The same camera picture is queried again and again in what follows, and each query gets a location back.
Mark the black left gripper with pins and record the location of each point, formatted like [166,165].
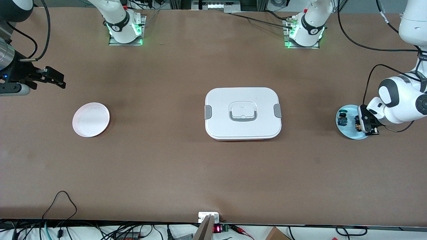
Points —
[366,122]

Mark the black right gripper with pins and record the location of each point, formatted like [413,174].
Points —
[20,73]

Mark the orange push-button switch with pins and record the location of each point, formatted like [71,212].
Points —
[357,126]

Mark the light blue round plate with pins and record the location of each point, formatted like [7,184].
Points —
[347,130]

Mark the pink round plate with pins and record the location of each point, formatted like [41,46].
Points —
[90,120]

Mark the brown cardboard box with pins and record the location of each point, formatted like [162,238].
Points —
[275,235]

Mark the white lidded lunch box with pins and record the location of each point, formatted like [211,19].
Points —
[220,126]

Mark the white socket strip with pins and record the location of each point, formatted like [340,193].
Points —
[215,6]

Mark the red digit display module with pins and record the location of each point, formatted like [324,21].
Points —
[217,229]

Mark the small white device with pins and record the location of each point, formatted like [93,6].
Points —
[203,216]

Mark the grey metal bar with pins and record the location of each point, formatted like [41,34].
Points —
[205,231]

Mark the green capped push-button switch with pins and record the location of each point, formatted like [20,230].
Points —
[342,120]

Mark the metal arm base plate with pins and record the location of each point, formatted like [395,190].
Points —
[300,47]
[115,43]

